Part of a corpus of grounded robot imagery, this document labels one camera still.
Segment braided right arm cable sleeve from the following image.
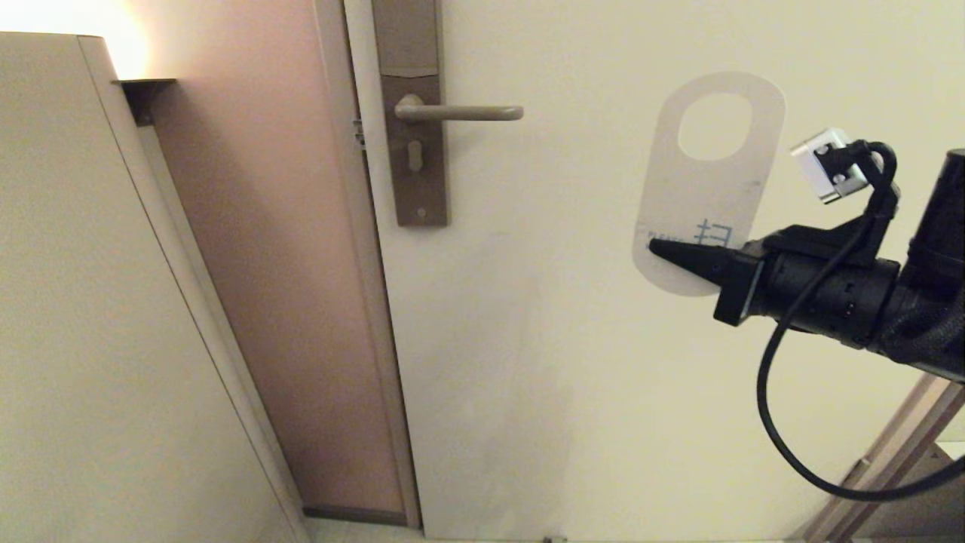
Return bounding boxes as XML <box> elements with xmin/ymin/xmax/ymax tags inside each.
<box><xmin>866</xmin><ymin>290</ymin><xmax>965</xmax><ymax>382</ymax></box>

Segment brown closet frame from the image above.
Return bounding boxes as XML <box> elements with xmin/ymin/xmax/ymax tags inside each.
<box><xmin>790</xmin><ymin>376</ymin><xmax>965</xmax><ymax>543</ymax></box>

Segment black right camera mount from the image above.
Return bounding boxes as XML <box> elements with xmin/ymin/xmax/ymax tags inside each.
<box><xmin>746</xmin><ymin>139</ymin><xmax>902</xmax><ymax>265</ymax></box>

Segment closet frame hinge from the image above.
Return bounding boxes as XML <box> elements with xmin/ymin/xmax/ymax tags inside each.
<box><xmin>832</xmin><ymin>457</ymin><xmax>872</xmax><ymax>497</ymax></box>

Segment white and blue door hanger sign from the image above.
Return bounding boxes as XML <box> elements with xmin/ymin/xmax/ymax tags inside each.
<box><xmin>631</xmin><ymin>71</ymin><xmax>788</xmax><ymax>297</ymax></box>

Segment beige metal door handle lever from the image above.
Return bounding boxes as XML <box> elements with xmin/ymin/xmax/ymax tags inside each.
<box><xmin>394</xmin><ymin>95</ymin><xmax>525</xmax><ymax>124</ymax></box>

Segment black right camera cable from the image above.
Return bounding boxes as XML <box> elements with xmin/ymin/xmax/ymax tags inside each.
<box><xmin>755</xmin><ymin>143</ymin><xmax>965</xmax><ymax>503</ymax></box>

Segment cream white door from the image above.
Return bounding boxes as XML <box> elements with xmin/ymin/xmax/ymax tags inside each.
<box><xmin>343</xmin><ymin>0</ymin><xmax>965</xmax><ymax>541</ymax></box>

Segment brown metal lock plate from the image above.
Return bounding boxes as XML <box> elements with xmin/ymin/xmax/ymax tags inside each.
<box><xmin>371</xmin><ymin>0</ymin><xmax>450</xmax><ymax>229</ymax></box>

